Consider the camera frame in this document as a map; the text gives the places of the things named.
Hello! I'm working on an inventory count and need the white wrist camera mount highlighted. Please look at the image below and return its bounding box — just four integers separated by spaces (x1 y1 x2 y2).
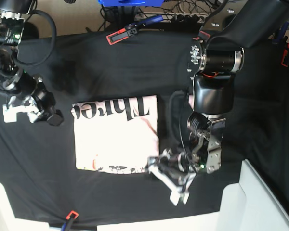
170 191 190 206

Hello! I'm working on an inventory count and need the red object at right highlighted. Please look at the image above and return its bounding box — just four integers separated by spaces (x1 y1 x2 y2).
281 42 289 67

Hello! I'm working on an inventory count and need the orange black clamp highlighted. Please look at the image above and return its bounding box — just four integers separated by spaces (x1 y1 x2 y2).
106 15 163 45

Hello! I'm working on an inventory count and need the pink T-shirt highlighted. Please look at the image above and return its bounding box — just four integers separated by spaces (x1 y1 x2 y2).
71 95 159 174

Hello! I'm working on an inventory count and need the blue box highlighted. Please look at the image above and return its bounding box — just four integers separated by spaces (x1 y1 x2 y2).
98 0 164 7

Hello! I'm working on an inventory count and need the metal black gripper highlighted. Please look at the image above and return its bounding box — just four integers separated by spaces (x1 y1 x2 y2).
2 92 64 126

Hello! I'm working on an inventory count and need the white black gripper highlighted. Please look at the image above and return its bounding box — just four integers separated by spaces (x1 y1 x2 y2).
146 148 197 195

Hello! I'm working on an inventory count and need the black table cloth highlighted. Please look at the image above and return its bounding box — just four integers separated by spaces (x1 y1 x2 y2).
0 31 289 228

